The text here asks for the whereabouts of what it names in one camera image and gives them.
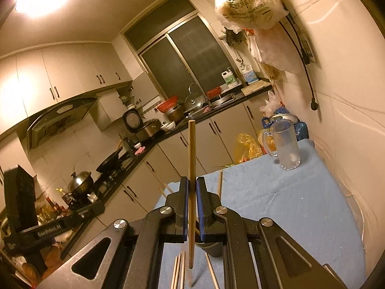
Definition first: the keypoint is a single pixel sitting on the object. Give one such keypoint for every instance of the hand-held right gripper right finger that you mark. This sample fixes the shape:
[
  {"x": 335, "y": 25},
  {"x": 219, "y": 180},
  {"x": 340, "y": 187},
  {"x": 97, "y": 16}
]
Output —
[{"x": 202, "y": 210}]

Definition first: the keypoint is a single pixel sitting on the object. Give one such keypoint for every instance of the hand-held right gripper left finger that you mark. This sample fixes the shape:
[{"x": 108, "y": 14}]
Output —
[{"x": 182, "y": 210}]

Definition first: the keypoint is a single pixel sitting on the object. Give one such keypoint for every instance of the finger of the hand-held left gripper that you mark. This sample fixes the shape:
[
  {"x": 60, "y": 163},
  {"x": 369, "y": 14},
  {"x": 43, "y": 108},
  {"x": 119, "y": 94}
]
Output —
[{"x": 90, "y": 210}]

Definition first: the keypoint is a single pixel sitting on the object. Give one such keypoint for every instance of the black utensil holder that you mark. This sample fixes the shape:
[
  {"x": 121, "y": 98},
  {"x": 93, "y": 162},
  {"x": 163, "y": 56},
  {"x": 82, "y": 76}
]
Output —
[{"x": 213, "y": 248}]

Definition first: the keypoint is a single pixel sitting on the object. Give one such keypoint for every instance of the long bamboo chopstick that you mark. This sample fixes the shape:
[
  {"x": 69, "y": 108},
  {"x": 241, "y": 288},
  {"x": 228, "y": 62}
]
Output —
[{"x": 191, "y": 156}]

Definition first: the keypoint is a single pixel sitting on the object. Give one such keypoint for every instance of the bunch of wooden chopsticks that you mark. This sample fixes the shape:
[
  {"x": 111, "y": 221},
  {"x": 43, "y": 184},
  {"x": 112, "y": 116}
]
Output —
[{"x": 183, "y": 271}]

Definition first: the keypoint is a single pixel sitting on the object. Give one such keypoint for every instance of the hanging kitchen utensils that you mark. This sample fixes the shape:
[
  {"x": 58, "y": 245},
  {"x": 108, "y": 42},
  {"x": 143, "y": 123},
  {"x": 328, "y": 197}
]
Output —
[{"x": 233, "y": 36}]

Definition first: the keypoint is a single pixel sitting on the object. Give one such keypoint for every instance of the person's left hand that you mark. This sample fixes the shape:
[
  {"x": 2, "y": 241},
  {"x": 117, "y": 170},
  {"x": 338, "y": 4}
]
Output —
[{"x": 52, "y": 256}]

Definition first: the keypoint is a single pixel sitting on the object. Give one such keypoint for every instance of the small metal container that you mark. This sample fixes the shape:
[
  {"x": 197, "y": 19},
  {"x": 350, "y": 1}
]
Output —
[{"x": 92, "y": 197}]

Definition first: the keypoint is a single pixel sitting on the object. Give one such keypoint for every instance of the yellow cap oil bottle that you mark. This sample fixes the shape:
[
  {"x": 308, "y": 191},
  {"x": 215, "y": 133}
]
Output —
[{"x": 64, "y": 198}]

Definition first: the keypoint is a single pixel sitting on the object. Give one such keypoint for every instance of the wok with lid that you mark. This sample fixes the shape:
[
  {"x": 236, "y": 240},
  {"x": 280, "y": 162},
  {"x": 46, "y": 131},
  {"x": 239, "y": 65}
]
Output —
[{"x": 79, "y": 182}]

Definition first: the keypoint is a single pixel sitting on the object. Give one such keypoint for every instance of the dark sauce bottle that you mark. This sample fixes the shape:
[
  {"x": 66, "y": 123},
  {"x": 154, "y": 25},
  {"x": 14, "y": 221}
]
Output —
[{"x": 52, "y": 207}]

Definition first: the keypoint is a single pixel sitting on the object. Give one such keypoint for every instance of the gas stove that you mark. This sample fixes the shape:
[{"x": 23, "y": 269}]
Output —
[{"x": 105, "y": 180}]

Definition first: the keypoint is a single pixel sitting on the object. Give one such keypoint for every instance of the black frying pan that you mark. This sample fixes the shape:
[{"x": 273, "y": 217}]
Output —
[{"x": 108, "y": 164}]

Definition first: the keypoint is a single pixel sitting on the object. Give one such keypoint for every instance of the lower kitchen cabinets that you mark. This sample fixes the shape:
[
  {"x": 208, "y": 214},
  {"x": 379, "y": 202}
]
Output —
[{"x": 174, "y": 156}]

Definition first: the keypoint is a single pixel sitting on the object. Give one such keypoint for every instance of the kitchen cabinets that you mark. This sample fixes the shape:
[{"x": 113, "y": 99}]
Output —
[
  {"x": 174, "y": 156},
  {"x": 60, "y": 72}
]

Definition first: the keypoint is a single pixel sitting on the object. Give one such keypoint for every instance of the blue tablecloth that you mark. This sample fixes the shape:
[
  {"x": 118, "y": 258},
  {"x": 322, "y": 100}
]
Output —
[{"x": 270, "y": 201}]

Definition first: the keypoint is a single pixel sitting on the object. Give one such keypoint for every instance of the pink cloth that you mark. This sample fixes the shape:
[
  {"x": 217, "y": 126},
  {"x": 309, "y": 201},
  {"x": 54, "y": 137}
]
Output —
[{"x": 140, "y": 150}]

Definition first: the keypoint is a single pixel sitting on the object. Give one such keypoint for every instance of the electric kettle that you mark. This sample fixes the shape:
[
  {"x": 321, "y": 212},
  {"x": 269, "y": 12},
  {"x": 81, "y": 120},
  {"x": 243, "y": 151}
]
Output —
[{"x": 127, "y": 144}]

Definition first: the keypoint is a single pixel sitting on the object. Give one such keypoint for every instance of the yellow plastic bag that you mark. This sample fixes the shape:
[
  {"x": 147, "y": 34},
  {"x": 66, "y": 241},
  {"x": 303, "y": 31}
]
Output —
[{"x": 248, "y": 147}]

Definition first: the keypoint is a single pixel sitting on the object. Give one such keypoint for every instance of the black kitchen countertop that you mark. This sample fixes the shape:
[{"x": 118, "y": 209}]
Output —
[{"x": 180, "y": 128}]

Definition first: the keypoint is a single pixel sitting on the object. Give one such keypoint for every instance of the small white bowl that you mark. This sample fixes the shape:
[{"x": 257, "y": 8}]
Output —
[
  {"x": 170, "y": 125},
  {"x": 164, "y": 127}
]

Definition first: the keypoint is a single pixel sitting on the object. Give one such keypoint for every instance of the rice cooker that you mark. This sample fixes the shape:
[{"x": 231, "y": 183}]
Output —
[{"x": 147, "y": 129}]

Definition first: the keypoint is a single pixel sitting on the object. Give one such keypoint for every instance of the range hood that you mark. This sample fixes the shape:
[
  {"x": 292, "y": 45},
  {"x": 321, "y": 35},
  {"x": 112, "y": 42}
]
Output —
[{"x": 60, "y": 117}]

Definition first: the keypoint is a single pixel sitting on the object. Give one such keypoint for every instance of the metal cooking pot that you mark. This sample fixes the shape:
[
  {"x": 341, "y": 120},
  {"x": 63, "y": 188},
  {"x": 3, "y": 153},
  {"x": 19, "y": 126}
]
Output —
[{"x": 174, "y": 114}]

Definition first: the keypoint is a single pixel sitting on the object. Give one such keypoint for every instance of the red plastic basin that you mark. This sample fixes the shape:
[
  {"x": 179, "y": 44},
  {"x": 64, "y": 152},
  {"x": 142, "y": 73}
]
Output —
[{"x": 167, "y": 105}]

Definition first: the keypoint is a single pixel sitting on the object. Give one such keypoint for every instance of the clear glass pitcher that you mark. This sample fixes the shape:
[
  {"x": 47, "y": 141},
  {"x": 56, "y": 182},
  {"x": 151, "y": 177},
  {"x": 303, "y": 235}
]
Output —
[{"x": 287, "y": 144}]

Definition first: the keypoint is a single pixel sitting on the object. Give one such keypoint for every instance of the glass pan lid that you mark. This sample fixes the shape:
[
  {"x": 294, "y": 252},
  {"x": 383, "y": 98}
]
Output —
[{"x": 195, "y": 102}]

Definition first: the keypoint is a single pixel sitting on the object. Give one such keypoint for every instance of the metal kitchen sink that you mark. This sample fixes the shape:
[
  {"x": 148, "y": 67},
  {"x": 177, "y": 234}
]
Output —
[{"x": 224, "y": 98}]

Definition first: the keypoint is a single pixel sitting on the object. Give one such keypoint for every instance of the red bowl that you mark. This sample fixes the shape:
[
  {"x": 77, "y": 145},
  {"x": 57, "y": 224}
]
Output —
[{"x": 214, "y": 91}]

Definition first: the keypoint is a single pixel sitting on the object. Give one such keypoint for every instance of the metal sink faucet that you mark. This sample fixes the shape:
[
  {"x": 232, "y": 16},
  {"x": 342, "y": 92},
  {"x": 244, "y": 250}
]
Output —
[{"x": 189, "y": 88}]

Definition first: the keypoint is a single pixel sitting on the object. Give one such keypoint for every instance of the metal basin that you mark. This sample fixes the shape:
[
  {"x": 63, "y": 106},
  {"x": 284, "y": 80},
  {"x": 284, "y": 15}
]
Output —
[{"x": 285, "y": 116}]

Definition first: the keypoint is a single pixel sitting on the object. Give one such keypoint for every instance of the white plastic bag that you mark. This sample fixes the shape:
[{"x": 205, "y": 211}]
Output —
[{"x": 272, "y": 104}]

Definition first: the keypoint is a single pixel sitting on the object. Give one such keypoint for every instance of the blue plastic bag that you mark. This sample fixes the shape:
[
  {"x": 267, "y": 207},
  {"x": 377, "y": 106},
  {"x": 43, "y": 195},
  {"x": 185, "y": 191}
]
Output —
[{"x": 302, "y": 129}]

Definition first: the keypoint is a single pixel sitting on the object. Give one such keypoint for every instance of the upper kitchen cabinets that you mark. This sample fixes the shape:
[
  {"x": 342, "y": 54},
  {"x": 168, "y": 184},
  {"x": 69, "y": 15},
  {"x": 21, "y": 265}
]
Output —
[{"x": 60, "y": 72}]

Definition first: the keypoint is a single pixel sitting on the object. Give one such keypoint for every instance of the wooden cutting board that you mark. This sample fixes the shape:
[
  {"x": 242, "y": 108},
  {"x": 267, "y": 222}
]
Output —
[{"x": 255, "y": 88}]

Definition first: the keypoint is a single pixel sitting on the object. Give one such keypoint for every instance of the green label detergent jug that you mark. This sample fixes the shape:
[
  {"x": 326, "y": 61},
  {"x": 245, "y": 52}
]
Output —
[{"x": 229, "y": 78}]

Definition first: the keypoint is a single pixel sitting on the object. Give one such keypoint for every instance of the blue label detergent jug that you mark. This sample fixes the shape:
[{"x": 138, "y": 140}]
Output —
[{"x": 250, "y": 74}]

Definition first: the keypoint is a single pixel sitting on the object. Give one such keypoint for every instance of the kitchen window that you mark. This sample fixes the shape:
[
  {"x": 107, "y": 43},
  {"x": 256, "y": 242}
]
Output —
[{"x": 180, "y": 60}]

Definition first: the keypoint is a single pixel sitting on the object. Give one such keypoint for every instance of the small hanging brown bag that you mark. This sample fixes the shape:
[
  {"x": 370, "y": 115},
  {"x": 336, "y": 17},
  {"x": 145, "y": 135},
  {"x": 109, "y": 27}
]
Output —
[{"x": 272, "y": 72}]

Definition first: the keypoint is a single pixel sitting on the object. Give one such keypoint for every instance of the hanging clear plastic bag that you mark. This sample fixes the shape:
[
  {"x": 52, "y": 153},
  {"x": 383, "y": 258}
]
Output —
[{"x": 276, "y": 51}]

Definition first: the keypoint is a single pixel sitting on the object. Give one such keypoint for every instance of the hanging bag of flatbread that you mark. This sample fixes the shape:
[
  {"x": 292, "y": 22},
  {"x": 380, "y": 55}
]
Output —
[{"x": 249, "y": 3}]

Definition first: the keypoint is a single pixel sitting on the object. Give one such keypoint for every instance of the wall socket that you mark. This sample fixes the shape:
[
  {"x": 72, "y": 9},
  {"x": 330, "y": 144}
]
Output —
[{"x": 308, "y": 51}]

